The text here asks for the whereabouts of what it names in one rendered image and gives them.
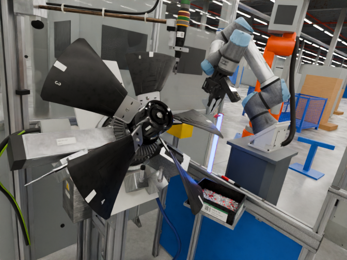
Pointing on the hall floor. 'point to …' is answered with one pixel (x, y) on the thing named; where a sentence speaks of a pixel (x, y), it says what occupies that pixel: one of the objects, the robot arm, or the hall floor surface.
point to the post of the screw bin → (194, 237)
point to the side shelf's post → (80, 240)
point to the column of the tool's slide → (17, 117)
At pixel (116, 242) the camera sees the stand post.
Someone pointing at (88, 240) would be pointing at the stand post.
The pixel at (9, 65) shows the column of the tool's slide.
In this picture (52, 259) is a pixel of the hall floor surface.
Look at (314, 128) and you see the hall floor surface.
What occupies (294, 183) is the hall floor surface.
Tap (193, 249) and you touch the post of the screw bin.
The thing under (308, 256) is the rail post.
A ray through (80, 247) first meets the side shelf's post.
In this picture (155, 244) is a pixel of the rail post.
